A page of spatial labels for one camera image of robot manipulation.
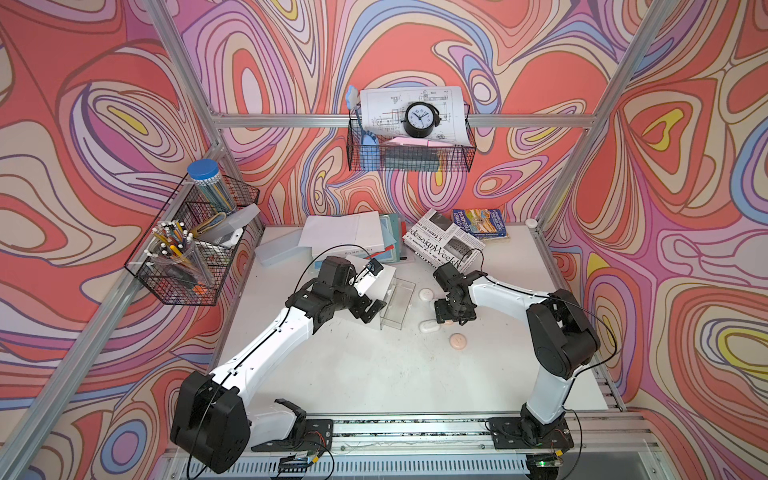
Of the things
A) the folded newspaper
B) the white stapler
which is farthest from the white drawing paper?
the white stapler

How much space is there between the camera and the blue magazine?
44.7 inches

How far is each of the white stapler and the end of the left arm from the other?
0.81 ft

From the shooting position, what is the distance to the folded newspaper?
106 centimetres

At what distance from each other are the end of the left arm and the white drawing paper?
483 mm

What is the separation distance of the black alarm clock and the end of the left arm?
0.47 meters

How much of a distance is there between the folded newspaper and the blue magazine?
0.03 meters

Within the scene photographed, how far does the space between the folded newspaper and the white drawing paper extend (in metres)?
0.34

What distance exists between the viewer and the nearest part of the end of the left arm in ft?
1.86

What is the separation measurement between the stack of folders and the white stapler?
455mm

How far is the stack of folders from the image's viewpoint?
3.55 ft

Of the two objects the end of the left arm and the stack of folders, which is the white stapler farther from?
the stack of folders
